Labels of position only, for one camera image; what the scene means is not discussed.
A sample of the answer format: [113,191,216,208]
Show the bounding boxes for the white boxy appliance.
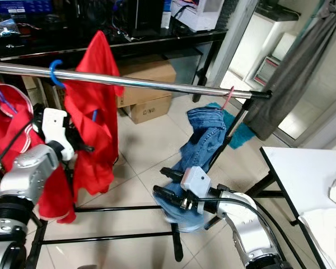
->
[224,3,300,90]

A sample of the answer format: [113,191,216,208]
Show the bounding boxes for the red shirt white trim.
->
[0,81,77,224]

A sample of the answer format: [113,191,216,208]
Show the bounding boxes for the black desk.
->
[0,28,227,101]

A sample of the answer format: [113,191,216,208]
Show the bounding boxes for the grey computer case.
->
[171,0,225,31]

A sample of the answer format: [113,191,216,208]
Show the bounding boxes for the blue denim garment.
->
[154,106,226,233]

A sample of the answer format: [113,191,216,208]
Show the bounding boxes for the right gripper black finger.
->
[160,167,189,183]
[153,188,189,210]

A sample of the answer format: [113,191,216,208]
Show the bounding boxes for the white crumpled garment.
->
[300,174,336,269]

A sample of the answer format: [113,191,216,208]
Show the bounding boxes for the brown cardboard box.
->
[115,56,177,125]

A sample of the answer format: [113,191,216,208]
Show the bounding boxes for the blue electronics box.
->
[0,0,54,15]

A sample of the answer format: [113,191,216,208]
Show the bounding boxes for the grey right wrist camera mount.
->
[181,166,212,198]

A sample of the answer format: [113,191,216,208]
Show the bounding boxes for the black bulky device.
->
[78,0,124,29]

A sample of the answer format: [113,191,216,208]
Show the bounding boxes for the red plastic hanger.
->
[221,85,236,110]

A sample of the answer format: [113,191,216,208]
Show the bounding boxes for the purple plastic hanger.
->
[0,67,17,115]

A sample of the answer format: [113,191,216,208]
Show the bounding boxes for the black clothes rack silver rail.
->
[0,61,303,267]

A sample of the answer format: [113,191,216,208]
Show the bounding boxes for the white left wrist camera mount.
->
[42,108,75,163]

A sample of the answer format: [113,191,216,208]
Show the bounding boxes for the blue plastic hanger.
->
[49,59,99,121]

